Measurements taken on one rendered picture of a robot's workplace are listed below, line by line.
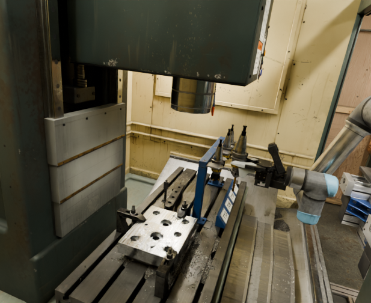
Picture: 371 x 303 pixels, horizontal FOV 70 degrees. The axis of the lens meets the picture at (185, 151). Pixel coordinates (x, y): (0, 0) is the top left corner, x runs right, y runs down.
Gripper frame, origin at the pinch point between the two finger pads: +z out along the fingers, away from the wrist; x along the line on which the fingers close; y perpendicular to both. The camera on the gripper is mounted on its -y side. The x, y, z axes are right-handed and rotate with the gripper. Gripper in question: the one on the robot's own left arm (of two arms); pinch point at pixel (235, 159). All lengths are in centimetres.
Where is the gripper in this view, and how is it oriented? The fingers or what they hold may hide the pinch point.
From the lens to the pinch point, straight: 102.5
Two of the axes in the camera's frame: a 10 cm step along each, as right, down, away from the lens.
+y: -1.1, 9.3, 3.5
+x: 3.3, -2.9, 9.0
